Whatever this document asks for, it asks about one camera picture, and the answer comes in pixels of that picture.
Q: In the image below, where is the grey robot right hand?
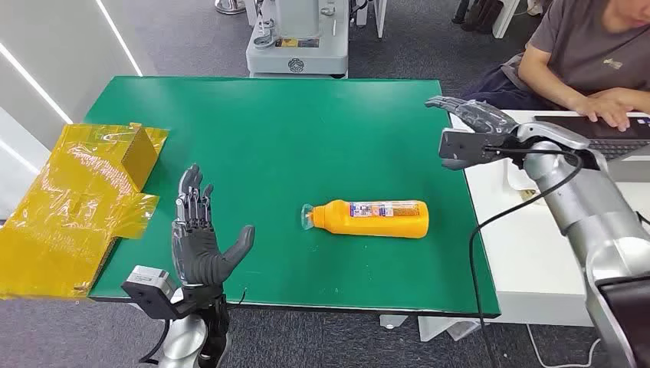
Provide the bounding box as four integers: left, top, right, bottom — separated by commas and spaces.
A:
425, 95, 520, 135

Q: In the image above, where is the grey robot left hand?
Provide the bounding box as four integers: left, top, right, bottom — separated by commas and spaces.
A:
171, 163, 255, 291

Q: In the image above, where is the orange plastic bottle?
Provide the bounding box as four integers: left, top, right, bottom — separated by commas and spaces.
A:
300, 199, 430, 240

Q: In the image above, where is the person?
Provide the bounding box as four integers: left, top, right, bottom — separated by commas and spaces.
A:
459, 0, 650, 132

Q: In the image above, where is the person's right hand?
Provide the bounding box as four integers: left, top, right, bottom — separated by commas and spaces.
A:
571, 92, 637, 132

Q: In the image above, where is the black laptop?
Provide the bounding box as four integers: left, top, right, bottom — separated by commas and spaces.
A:
533, 113, 650, 163

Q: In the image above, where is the yellow taped cardboard box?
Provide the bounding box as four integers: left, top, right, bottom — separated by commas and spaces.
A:
0, 122, 169, 301

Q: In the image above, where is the white side table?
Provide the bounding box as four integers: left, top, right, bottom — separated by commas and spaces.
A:
449, 109, 650, 329

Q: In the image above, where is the green table mat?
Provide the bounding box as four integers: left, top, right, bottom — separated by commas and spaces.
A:
84, 76, 502, 319

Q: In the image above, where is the white machine base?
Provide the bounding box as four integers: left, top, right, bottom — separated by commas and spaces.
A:
245, 0, 351, 79

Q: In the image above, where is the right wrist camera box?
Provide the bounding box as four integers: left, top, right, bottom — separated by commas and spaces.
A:
438, 129, 515, 171

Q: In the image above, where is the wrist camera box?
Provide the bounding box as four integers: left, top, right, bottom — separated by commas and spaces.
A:
121, 265, 179, 321
438, 129, 515, 171

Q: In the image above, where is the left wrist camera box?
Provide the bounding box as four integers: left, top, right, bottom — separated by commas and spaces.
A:
121, 265, 179, 321

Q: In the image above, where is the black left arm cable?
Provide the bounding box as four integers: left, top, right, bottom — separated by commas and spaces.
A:
139, 318, 172, 365

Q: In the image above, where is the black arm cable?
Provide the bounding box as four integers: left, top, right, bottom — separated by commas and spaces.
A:
468, 146, 585, 368
139, 318, 172, 365

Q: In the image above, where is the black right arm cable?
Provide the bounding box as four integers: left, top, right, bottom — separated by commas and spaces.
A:
468, 146, 585, 368

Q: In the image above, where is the white table foot bracket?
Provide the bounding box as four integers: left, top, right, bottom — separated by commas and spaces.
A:
379, 314, 481, 343

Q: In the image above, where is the white floor cable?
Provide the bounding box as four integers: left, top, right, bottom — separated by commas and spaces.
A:
525, 324, 603, 368

